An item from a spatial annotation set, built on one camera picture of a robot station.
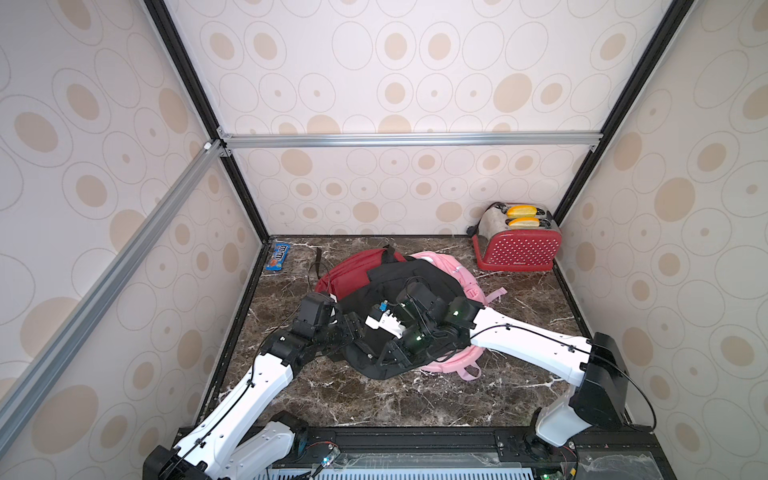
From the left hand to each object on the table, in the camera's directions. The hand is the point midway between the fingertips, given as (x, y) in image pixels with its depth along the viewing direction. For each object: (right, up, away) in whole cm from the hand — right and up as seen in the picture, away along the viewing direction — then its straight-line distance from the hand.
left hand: (367, 328), depth 77 cm
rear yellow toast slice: (+51, +35, +25) cm, 67 cm away
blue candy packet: (-36, +19, +36) cm, 55 cm away
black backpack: (+3, +10, +14) cm, 18 cm away
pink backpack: (+28, -11, +7) cm, 30 cm away
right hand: (+3, -9, -10) cm, 14 cm away
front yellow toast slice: (+50, +30, +21) cm, 62 cm away
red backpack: (-7, +13, +25) cm, 29 cm away
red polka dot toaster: (+43, +22, +23) cm, 54 cm away
